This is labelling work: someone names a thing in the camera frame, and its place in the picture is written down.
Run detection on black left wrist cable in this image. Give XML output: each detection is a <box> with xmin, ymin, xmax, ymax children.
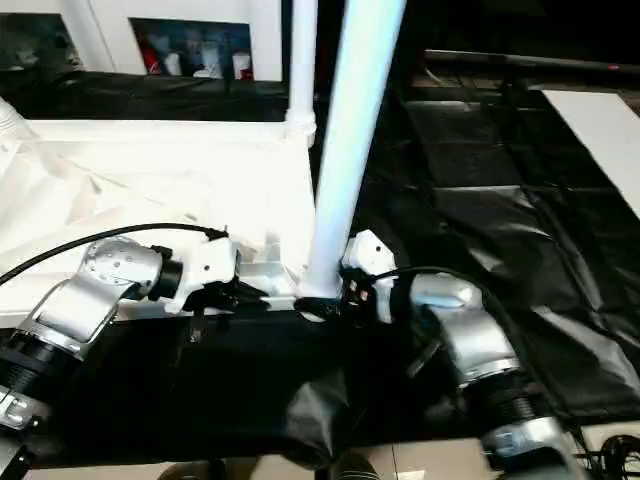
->
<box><xmin>0</xmin><ymin>223</ymin><xmax>231</xmax><ymax>286</ymax></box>

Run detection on white cabinet with glass doors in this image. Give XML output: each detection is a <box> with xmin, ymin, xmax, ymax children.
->
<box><xmin>0</xmin><ymin>0</ymin><xmax>284</xmax><ymax>81</ymax></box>

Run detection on white plastic table top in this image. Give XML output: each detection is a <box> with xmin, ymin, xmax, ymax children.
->
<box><xmin>0</xmin><ymin>118</ymin><xmax>346</xmax><ymax>329</ymax></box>

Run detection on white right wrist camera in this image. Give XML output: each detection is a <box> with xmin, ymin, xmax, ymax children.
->
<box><xmin>343</xmin><ymin>229</ymin><xmax>399</xmax><ymax>324</ymax></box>

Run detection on white flat board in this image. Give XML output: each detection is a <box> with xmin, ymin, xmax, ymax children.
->
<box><xmin>542</xmin><ymin>89</ymin><xmax>640</xmax><ymax>219</ymax></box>

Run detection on black mat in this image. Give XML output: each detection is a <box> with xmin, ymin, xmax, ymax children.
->
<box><xmin>0</xmin><ymin>69</ymin><xmax>640</xmax><ymax>474</ymax></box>

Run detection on black rail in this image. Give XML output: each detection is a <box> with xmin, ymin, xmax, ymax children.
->
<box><xmin>423</xmin><ymin>48</ymin><xmax>640</xmax><ymax>76</ymax></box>

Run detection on black cable bundle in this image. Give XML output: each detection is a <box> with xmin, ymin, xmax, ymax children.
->
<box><xmin>597</xmin><ymin>434</ymin><xmax>640</xmax><ymax>480</ymax></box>

